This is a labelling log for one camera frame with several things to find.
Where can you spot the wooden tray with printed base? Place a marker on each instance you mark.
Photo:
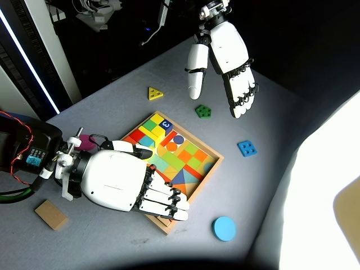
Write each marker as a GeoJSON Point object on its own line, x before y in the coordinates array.
{"type": "Point", "coordinates": [197, 141]}

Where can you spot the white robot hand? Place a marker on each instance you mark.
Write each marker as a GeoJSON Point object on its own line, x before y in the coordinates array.
{"type": "Point", "coordinates": [227, 47]}
{"type": "Point", "coordinates": [115, 180]}

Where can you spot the white LED light strip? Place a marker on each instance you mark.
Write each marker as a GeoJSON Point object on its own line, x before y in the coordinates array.
{"type": "Point", "coordinates": [28, 60]}

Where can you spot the beige rounded panel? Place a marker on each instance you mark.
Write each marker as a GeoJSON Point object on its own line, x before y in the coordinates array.
{"type": "Point", "coordinates": [348, 225]}

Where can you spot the blue round disc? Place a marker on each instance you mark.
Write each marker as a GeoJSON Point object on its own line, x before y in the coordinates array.
{"type": "Point", "coordinates": [224, 228]}

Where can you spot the white device pile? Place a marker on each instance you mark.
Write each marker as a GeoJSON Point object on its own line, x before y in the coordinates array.
{"type": "Point", "coordinates": [95, 21]}

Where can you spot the magenta flat rounded piece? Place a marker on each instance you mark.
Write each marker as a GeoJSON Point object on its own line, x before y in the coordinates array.
{"type": "Point", "coordinates": [87, 143]}

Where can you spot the white backdrop sheet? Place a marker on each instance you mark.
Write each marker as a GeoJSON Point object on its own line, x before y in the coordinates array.
{"type": "Point", "coordinates": [309, 157]}

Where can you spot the plain wooden plank block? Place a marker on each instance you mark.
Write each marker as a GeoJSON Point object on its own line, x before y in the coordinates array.
{"type": "Point", "coordinates": [50, 214]}

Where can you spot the green pentagon block with holes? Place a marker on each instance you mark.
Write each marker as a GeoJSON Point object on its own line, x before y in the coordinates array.
{"type": "Point", "coordinates": [204, 111]}

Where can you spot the white power strip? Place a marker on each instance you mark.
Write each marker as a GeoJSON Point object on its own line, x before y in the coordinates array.
{"type": "Point", "coordinates": [163, 14]}

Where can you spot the yellow long bar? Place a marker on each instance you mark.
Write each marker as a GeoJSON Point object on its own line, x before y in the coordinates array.
{"type": "Point", "coordinates": [146, 132]}

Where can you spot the blue square block with holes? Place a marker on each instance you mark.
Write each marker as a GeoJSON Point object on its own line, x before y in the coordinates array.
{"type": "Point", "coordinates": [247, 148]}

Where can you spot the white frame post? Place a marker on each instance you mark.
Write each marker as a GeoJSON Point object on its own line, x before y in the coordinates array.
{"type": "Point", "coordinates": [53, 42]}

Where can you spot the grey table cloth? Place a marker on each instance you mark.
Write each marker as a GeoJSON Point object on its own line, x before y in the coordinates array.
{"type": "Point", "coordinates": [112, 247]}

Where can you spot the yellow triangle block with holes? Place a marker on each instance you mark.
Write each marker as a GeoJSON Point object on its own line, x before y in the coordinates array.
{"type": "Point", "coordinates": [155, 93]}

